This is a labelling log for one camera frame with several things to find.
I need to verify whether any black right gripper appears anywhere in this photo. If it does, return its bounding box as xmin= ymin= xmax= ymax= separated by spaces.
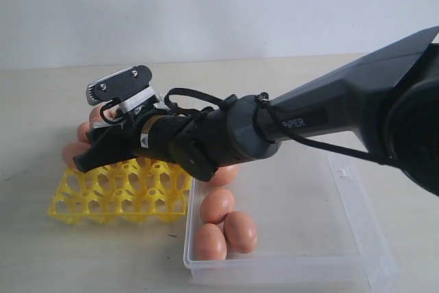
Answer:
xmin=73 ymin=109 xmax=206 ymax=172

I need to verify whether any brown egg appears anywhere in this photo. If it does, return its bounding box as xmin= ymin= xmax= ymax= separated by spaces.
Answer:
xmin=77 ymin=121 xmax=92 ymax=143
xmin=209 ymin=165 xmax=239 ymax=187
xmin=193 ymin=223 xmax=227 ymax=261
xmin=200 ymin=189 xmax=235 ymax=224
xmin=62 ymin=141 xmax=91 ymax=169
xmin=88 ymin=105 xmax=115 ymax=122
xmin=223 ymin=211 xmax=258 ymax=254

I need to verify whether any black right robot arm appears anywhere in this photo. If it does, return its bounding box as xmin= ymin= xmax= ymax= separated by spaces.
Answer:
xmin=73 ymin=27 xmax=438 ymax=194

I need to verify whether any yellow plastic egg tray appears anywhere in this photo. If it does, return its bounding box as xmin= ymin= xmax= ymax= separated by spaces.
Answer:
xmin=47 ymin=159 xmax=193 ymax=224

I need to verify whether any clear plastic storage box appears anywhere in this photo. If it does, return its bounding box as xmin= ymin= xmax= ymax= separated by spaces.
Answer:
xmin=183 ymin=152 xmax=396 ymax=292

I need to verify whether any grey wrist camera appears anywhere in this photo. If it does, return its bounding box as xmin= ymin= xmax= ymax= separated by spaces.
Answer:
xmin=86 ymin=65 xmax=152 ymax=106

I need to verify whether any black camera cable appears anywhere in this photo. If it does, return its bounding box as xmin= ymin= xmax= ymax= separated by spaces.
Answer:
xmin=99 ymin=87 xmax=399 ymax=167

